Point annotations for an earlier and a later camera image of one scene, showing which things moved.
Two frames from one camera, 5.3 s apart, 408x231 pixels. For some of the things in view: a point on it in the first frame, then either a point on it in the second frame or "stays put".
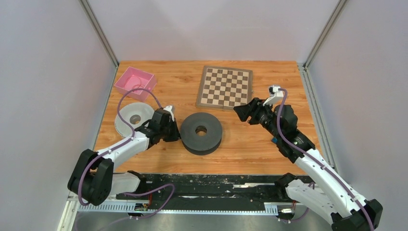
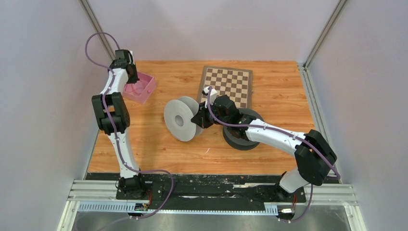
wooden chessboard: (223, 88) stays put
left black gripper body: (169, 133) to (133, 78)
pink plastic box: (133, 78) stays put
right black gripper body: (261, 116) to (207, 119)
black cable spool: (201, 145) to (236, 136)
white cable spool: (135, 113) to (178, 114)
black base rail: (207, 186) stays put
